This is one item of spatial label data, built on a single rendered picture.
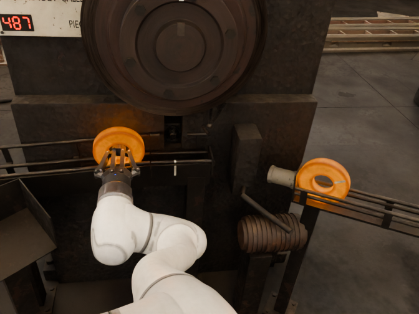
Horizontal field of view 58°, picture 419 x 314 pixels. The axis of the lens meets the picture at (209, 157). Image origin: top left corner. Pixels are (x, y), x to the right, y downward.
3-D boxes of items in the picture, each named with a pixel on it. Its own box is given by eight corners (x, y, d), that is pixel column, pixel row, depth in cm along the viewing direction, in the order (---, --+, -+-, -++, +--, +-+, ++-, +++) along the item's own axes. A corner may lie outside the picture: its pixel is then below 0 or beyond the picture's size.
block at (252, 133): (225, 177, 139) (232, 121, 124) (246, 176, 140) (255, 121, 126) (231, 196, 130) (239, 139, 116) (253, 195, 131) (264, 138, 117)
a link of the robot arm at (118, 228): (88, 216, 96) (136, 227, 101) (80, 268, 84) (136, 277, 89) (101, 187, 91) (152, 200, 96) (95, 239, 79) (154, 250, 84)
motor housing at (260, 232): (224, 298, 161) (239, 207, 129) (274, 293, 164) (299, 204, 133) (230, 326, 151) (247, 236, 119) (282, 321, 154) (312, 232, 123)
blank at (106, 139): (85, 132, 112) (85, 139, 109) (137, 121, 113) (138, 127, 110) (101, 169, 122) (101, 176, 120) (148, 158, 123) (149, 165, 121)
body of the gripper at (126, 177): (101, 202, 101) (103, 179, 109) (133, 200, 103) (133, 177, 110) (98, 182, 97) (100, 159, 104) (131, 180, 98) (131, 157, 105)
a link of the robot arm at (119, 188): (134, 218, 99) (134, 202, 104) (132, 193, 93) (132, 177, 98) (98, 220, 98) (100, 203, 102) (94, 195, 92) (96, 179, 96)
